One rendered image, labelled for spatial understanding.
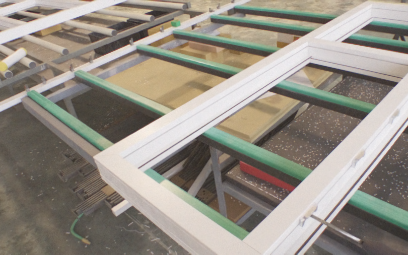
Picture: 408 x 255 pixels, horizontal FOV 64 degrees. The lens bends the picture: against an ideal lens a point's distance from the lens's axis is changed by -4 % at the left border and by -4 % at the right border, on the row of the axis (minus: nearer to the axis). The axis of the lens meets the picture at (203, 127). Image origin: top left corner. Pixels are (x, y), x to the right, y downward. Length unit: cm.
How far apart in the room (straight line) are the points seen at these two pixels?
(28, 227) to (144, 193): 162
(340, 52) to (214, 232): 85
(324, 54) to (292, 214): 79
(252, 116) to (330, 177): 78
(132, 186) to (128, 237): 120
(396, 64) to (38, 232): 194
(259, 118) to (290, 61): 29
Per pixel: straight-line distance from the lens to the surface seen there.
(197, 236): 57
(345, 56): 124
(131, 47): 174
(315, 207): 61
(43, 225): 220
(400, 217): 72
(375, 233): 104
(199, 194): 152
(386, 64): 119
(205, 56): 183
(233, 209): 147
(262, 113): 141
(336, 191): 70
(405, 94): 96
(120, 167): 75
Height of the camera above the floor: 138
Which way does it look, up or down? 33 degrees down
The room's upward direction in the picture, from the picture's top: 9 degrees counter-clockwise
